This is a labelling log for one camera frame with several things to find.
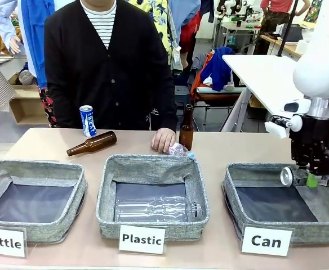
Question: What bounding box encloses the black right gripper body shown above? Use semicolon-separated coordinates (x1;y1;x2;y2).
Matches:
290;115;329;176

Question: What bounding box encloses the crushed silver black can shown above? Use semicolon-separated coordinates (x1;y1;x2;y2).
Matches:
279;165;309;187

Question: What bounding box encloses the brown glass bottle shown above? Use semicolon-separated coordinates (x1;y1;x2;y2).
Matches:
66;130;117;157
179;103;195;151

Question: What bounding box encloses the crushed plastic bottle pink label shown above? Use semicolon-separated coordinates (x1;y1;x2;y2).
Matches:
167;142;195;158

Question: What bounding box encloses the blue white drink can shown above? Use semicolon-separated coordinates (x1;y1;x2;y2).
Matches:
79;105;97;138

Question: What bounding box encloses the person's left forearm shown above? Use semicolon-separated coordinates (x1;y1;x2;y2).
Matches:
152;84;178;132

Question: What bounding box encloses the grey fabric basket can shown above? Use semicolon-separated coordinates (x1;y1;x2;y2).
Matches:
222;162;329;246

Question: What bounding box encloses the white sign Can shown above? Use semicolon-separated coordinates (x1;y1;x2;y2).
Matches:
240;224;294;257

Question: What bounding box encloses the grey fabric basket plastic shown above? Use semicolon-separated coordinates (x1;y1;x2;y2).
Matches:
95;154;211;240

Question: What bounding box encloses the grey fabric basket bottle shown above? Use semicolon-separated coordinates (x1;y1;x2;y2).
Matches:
0;159;88;245

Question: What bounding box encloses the person's left hand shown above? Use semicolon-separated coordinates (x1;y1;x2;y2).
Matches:
151;128;177;154

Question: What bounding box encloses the white side table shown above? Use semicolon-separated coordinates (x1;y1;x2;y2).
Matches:
222;54;306;118

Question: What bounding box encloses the white paper roll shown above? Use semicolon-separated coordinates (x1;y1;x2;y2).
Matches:
295;39;312;54

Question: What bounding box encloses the wooden workbench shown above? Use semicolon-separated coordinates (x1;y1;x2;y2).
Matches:
261;33;303;61

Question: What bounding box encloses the black case on workbench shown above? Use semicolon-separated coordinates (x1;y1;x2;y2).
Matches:
281;24;303;43

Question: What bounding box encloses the black stand pole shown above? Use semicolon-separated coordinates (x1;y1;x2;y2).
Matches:
277;0;299;57

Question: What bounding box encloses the blue garment on chair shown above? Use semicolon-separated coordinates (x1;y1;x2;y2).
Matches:
200;46;235;92

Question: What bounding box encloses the orange garment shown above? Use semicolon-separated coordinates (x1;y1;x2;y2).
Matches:
190;53;210;98

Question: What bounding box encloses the person in red shirt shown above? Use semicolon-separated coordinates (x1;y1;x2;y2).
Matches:
253;0;309;56

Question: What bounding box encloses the clear plastic bottle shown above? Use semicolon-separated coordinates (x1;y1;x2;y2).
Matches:
115;195;203;223

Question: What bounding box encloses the red hanging garment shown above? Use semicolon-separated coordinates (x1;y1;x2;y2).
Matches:
180;11;202;54

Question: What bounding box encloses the white sign Plastic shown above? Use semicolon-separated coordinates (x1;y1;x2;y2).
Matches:
118;224;167;255

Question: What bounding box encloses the yellow floral garment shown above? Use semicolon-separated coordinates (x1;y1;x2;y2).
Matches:
136;0;180;71

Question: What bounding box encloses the person in black cardigan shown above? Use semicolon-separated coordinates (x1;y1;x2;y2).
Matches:
44;0;178;132

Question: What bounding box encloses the brown cardboard box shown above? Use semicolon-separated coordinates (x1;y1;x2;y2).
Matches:
8;84;49;125

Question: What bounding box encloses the blue hanging garment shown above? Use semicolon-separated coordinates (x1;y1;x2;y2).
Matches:
21;0;55;89

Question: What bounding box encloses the white sign Bottle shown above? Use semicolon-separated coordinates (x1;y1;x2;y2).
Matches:
0;224;28;258

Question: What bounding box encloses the light blue hanging shirt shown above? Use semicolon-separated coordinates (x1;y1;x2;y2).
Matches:
0;0;38;78

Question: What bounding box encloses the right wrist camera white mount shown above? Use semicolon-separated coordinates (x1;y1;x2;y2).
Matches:
264;114;304;138

